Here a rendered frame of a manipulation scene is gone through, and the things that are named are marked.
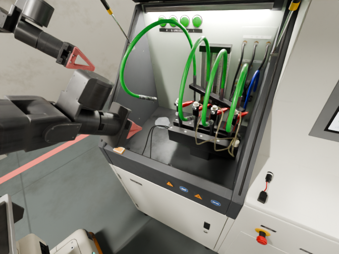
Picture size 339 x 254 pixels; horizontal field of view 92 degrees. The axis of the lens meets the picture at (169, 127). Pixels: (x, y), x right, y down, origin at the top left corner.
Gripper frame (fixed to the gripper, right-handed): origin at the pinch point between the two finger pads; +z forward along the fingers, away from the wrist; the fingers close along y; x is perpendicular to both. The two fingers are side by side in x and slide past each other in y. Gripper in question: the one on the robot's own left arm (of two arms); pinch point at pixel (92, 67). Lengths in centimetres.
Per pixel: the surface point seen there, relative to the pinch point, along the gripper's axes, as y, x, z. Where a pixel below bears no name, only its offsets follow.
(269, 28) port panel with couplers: -13, -47, 49
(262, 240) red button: -47, 23, 68
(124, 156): 0.7, 30.3, 27.3
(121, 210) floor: 45, 108, 73
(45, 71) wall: 206, 51, -32
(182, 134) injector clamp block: -4.1, 8.0, 46.2
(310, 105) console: -39, -25, 56
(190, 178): -23, 19, 46
